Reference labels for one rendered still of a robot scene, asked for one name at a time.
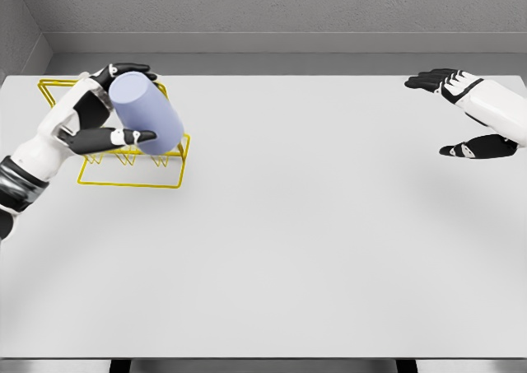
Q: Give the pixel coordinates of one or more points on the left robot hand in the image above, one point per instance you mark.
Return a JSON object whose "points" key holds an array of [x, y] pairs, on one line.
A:
{"points": [[66, 117]]}

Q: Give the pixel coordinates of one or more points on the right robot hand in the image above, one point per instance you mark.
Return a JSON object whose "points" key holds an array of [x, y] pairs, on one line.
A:
{"points": [[486, 105]]}

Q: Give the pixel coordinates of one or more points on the lavender cup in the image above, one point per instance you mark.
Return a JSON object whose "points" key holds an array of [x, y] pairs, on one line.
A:
{"points": [[144, 111]]}

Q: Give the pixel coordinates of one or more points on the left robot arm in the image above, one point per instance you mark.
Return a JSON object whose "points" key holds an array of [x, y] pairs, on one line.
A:
{"points": [[29, 163]]}

